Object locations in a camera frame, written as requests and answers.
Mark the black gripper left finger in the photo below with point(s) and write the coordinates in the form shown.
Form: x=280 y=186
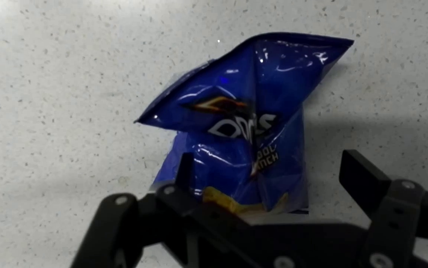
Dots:
x=197 y=235

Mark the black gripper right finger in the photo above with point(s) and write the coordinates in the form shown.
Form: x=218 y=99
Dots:
x=397 y=210

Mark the blue chips bag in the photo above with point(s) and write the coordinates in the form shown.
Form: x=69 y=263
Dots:
x=241 y=119

